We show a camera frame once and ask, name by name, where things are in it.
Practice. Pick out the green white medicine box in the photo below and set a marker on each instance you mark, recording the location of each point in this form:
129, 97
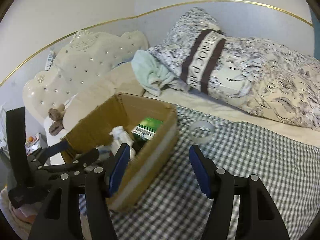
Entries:
144, 132

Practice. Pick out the brown plush toy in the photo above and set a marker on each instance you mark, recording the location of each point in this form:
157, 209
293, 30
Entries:
56, 115

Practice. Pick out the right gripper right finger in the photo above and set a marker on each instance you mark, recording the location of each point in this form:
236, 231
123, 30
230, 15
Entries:
246, 197

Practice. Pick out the mint green towel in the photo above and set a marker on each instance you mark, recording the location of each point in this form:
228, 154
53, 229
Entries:
151, 74

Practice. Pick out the floral quilt pillow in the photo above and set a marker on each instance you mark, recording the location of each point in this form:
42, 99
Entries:
258, 76

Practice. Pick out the white plush toy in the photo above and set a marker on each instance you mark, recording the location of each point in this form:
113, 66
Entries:
120, 136

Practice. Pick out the teal curtain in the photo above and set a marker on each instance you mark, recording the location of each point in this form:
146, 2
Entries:
316, 29

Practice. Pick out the cream tufted headboard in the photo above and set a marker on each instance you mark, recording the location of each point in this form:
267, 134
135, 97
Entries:
80, 63

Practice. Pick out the clear tape roll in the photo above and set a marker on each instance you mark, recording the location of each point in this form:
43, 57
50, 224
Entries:
201, 132

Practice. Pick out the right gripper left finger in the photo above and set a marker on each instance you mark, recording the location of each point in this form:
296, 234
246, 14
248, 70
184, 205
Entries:
59, 216

